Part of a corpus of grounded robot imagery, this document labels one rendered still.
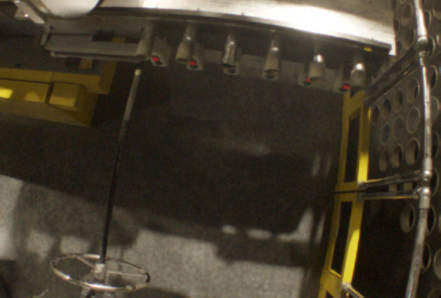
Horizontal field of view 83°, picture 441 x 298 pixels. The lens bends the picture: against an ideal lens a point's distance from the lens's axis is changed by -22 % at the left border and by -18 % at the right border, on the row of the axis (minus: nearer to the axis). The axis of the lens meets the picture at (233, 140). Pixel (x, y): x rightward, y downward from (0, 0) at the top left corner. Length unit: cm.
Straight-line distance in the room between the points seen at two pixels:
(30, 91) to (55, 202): 87
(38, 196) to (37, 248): 39
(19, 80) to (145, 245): 129
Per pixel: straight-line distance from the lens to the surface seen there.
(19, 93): 191
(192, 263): 199
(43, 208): 239
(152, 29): 128
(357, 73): 122
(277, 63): 115
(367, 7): 136
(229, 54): 116
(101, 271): 119
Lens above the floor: 192
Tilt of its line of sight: 79 degrees down
